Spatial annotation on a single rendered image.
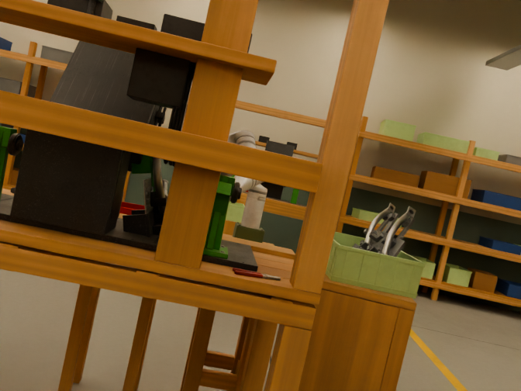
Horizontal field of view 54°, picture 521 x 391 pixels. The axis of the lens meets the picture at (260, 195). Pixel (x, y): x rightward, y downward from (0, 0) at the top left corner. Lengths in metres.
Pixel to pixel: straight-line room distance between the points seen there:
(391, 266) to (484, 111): 5.86
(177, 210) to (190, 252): 0.13
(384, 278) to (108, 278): 1.32
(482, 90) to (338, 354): 6.20
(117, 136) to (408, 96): 6.55
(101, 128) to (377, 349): 1.56
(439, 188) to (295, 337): 5.82
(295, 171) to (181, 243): 0.41
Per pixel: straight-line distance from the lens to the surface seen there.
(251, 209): 2.45
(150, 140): 1.51
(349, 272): 2.41
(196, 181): 1.55
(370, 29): 1.66
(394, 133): 7.12
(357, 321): 2.40
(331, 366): 2.46
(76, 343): 2.52
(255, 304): 1.62
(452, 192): 7.37
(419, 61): 7.92
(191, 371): 2.52
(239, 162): 1.50
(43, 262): 1.66
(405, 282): 2.49
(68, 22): 1.61
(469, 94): 8.08
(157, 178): 1.83
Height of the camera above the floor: 1.22
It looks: 3 degrees down
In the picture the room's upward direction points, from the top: 13 degrees clockwise
